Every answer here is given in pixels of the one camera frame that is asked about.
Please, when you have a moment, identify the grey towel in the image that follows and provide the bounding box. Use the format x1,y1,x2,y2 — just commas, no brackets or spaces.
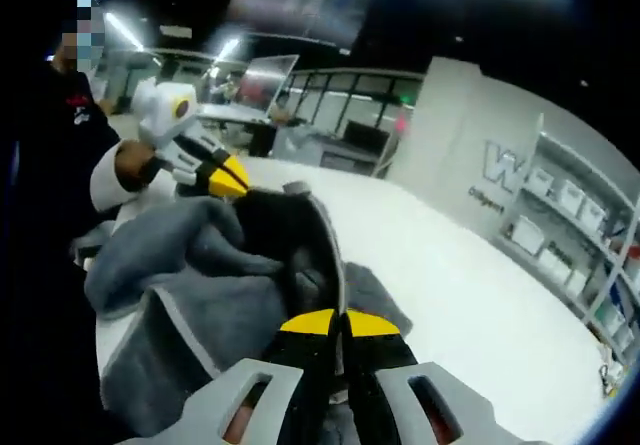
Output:
82,179,416,439

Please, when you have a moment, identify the person's left hand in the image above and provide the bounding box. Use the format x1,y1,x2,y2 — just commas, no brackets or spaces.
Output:
115,140,169,189

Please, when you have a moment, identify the curved desktop monitor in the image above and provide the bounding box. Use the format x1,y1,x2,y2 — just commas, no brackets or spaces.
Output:
234,54,300,112

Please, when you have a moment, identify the grey workstation desk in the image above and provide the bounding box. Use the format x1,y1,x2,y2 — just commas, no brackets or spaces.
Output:
272,124,396,177

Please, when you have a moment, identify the person in dark shirt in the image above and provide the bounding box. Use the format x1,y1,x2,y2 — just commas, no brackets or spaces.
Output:
0,59,124,445

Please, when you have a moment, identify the black desktop monitor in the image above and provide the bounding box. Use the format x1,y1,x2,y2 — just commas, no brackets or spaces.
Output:
344,120,391,152

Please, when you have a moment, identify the large hanging display screen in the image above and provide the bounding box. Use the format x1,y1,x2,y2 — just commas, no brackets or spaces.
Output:
224,0,382,49

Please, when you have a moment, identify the metal storage shelf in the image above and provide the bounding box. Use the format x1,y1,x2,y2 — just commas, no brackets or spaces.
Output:
499,112,640,366

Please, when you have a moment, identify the row of white storage bins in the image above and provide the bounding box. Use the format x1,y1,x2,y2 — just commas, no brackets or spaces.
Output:
509,164,636,346

